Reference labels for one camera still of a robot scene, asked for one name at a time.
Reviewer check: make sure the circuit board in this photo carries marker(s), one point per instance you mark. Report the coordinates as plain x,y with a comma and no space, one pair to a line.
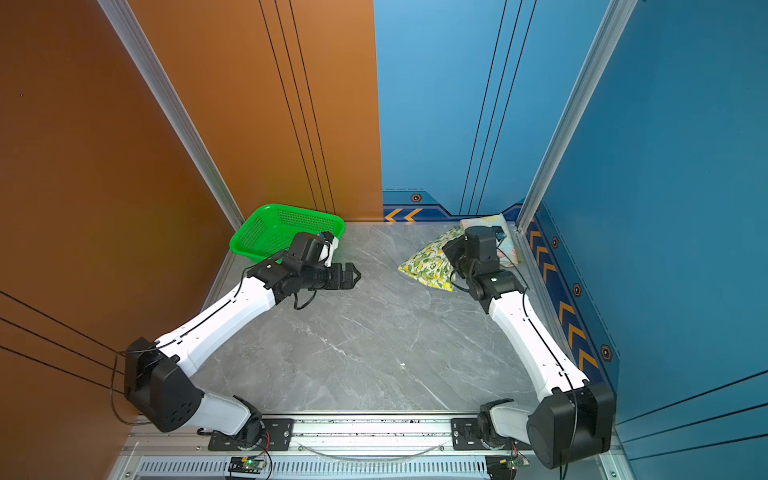
247,467
504,467

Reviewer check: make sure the aluminium corner post right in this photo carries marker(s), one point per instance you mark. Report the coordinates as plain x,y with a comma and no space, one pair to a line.
600,52

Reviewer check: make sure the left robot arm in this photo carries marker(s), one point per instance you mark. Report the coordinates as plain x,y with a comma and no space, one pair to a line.
158,374

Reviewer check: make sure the green plastic basket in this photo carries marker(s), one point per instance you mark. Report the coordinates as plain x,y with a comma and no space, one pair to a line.
271,228

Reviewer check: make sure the pastel floral skirt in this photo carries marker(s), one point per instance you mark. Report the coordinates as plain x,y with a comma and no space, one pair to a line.
506,249

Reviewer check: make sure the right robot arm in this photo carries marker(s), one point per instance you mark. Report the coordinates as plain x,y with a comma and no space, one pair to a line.
574,417

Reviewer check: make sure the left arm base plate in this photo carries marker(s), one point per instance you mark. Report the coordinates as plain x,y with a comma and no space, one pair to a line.
275,435

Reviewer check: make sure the aluminium corner post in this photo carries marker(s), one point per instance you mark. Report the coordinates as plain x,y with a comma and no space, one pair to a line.
600,52
126,25

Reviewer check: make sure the left circuit board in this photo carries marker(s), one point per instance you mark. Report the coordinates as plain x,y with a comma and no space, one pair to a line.
247,467

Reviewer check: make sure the aluminium corner post left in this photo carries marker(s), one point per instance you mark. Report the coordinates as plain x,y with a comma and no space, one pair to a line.
126,25

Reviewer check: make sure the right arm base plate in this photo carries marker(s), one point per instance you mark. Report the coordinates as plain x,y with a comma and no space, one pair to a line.
466,435

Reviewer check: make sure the right circuit board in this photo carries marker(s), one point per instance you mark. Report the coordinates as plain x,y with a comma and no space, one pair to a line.
504,467

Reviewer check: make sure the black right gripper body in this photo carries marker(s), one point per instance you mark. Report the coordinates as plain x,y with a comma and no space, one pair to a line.
457,254

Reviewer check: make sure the lemon print skirt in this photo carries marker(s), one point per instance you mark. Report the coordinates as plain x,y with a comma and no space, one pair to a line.
430,266

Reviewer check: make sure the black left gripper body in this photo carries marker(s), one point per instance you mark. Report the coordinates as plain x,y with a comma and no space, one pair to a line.
322,277

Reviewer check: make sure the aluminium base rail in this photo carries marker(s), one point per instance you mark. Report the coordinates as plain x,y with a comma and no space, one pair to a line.
353,446

